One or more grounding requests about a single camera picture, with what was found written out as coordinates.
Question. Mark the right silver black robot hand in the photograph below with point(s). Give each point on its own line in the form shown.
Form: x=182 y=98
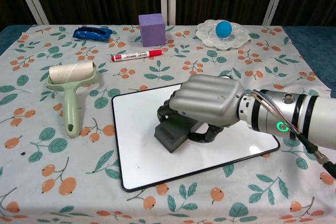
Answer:
x=210 y=98

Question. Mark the grey whiteboard eraser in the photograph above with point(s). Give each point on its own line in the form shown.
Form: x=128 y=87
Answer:
x=173 y=136

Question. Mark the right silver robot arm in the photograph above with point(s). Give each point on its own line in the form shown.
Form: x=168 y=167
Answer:
x=275 y=108

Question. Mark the black-rimmed whiteboard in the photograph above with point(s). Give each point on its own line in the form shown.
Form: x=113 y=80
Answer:
x=136 y=129

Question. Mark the red white marker pen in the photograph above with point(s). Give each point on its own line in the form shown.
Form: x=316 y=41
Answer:
x=131 y=56

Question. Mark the white flower-shaped palette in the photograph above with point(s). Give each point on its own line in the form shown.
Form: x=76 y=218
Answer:
x=210 y=37

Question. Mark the blue ball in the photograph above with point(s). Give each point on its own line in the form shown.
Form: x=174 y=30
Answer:
x=224 y=29

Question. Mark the purple foam cube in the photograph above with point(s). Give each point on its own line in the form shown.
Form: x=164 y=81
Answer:
x=152 y=32

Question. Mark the blue crumpled wrapper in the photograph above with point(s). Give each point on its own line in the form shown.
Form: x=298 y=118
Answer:
x=89 y=34

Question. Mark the green lint roller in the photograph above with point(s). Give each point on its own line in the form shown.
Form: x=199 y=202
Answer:
x=71 y=98

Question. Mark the floral tablecloth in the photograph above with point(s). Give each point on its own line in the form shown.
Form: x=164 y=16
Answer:
x=31 y=98

